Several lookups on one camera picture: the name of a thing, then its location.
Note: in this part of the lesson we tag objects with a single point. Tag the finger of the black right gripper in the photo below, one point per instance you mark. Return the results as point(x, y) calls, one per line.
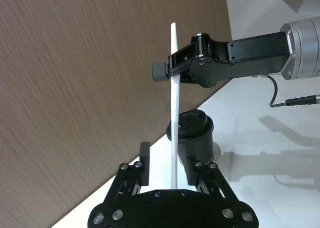
point(160, 72)
point(186, 77)

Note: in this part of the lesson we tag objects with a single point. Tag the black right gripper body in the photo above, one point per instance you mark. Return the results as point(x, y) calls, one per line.
point(237, 60)

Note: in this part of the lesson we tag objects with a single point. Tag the white plastic strip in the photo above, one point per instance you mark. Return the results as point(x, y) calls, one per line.
point(175, 100)

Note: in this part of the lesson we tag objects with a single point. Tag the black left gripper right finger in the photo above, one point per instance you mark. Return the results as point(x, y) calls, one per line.
point(215, 180)

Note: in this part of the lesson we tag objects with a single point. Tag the black cylindrical cup with lid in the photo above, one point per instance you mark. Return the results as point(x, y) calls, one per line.
point(197, 137)

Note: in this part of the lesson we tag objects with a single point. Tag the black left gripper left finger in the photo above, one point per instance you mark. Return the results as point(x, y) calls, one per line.
point(145, 163)

